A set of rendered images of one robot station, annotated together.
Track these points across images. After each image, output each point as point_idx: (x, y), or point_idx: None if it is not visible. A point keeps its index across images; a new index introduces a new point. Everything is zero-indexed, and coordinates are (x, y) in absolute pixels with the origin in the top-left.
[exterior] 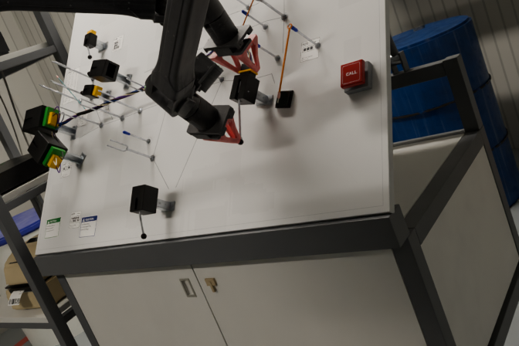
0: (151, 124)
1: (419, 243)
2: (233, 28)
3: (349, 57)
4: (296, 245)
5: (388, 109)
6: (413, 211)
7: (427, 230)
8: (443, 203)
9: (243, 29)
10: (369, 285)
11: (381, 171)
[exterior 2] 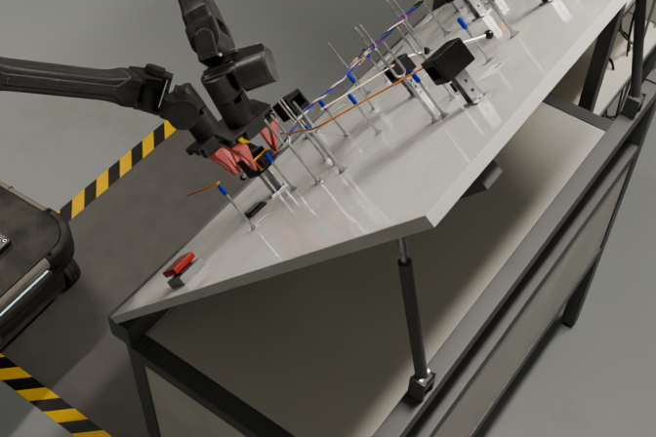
0: None
1: (141, 362)
2: (227, 123)
3: (212, 262)
4: None
5: (150, 306)
6: (178, 363)
7: (159, 375)
8: (203, 405)
9: (229, 135)
10: None
11: (129, 307)
